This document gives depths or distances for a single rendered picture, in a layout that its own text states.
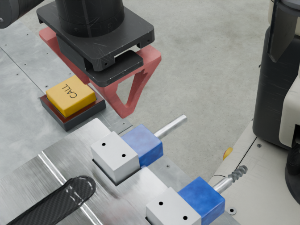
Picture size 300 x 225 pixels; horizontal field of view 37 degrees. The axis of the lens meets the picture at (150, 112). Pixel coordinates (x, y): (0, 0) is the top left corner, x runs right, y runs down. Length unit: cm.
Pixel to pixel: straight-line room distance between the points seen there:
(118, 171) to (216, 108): 134
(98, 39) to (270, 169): 99
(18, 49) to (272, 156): 78
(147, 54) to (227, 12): 196
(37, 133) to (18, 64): 19
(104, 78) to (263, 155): 100
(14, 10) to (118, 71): 12
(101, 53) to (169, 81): 159
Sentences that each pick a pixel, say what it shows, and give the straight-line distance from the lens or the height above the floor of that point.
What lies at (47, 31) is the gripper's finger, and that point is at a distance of 45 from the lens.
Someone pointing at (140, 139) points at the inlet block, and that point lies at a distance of 56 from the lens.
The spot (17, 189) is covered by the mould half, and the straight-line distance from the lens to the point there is 57.
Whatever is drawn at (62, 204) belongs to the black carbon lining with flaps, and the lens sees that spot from 55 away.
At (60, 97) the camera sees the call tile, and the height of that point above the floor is 84.
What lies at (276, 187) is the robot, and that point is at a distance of 128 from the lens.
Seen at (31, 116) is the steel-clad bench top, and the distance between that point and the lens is 77.
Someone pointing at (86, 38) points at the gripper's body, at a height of 110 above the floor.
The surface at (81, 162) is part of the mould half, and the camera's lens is 57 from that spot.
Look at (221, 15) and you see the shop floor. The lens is 233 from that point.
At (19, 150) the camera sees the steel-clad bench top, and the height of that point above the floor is 80.
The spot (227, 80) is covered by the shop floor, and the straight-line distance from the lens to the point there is 196.
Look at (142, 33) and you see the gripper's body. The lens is 38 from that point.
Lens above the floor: 133
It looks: 47 degrees down
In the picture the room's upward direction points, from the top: 6 degrees counter-clockwise
